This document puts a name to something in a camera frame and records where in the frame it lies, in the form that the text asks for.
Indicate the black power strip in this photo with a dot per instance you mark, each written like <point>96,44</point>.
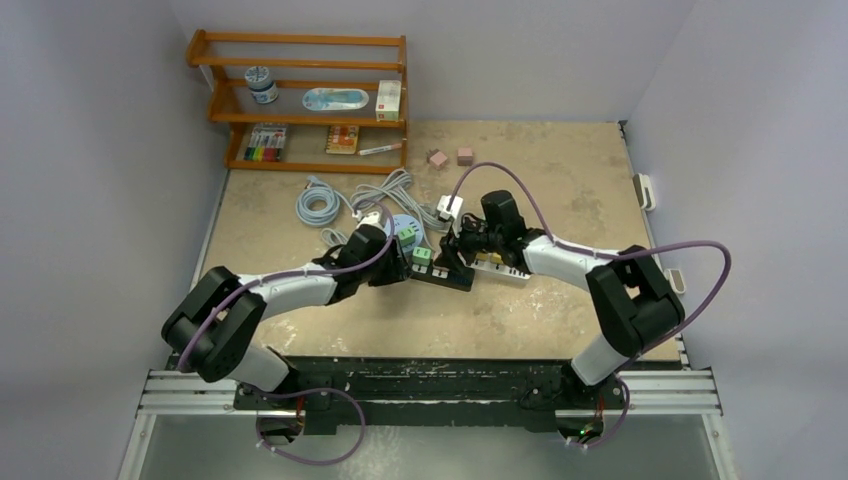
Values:
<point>461,280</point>

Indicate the black metal base rail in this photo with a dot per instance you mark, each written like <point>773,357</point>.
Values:
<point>325,393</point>

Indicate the coloured marker pen pack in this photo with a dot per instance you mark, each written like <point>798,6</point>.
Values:
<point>266,143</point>

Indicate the blue white round jar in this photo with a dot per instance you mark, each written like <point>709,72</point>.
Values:
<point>261,85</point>

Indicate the blue white oval package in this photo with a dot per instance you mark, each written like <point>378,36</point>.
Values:
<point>335,99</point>

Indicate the white wall bracket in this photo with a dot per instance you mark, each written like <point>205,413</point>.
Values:
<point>645,193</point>
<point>676,280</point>

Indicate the pink plug strip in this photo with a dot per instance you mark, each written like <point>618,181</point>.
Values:
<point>465,156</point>

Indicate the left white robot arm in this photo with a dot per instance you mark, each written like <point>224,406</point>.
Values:
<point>212,329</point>

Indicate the pink plug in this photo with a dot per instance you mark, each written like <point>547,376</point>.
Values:
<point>437,159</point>

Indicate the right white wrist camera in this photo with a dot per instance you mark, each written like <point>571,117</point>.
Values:
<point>449,208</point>

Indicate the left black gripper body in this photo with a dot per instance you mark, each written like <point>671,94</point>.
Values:
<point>386,269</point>

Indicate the white marker pen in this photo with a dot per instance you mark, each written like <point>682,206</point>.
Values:
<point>380,149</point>

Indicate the orange small booklet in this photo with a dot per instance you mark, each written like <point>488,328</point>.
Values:
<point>342,140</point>

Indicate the round blue power socket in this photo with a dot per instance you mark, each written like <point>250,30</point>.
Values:
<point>401,221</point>

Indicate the white wall bracket lower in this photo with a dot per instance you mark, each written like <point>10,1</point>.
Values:
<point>676,280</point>

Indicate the white power strip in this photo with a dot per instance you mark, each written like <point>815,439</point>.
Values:
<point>502,272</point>

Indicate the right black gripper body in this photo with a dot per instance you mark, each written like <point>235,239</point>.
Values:
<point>467,237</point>

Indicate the white red small box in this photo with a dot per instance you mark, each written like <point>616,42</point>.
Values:
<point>388,100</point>

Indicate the white wall bracket upper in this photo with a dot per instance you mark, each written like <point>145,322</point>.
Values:
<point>645,193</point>

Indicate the orange wooden shelf rack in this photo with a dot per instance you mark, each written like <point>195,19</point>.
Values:
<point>298,63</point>

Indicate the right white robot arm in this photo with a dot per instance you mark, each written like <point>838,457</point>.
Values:
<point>633,302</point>

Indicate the yellow plug left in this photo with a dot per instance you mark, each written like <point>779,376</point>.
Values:
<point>494,258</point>

